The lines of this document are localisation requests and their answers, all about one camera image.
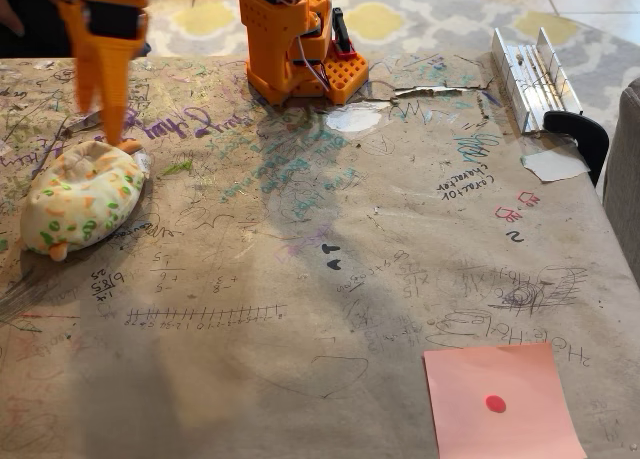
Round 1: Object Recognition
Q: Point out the white patterned plush toy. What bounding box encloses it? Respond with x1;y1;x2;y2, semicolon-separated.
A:
19;138;151;263

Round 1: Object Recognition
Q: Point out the dry brown leaf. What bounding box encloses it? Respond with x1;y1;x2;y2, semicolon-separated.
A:
63;111;106;133

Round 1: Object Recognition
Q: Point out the black clamp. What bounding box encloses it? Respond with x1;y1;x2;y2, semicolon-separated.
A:
542;110;611;188

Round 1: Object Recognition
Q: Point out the leg in blue jeans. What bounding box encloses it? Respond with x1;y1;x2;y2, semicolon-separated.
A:
0;0;75;58

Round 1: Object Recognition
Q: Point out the pink paper sheet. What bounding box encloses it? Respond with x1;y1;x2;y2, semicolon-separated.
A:
423;342;589;459

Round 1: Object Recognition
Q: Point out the orange grid base plate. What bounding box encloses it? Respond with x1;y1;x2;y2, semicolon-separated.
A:
294;48;370;105

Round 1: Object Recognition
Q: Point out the scribbled brown paper cover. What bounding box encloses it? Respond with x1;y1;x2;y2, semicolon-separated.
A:
0;53;640;459

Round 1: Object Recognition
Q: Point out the grey sofa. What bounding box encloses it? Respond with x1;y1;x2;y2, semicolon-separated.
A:
602;76;640;275

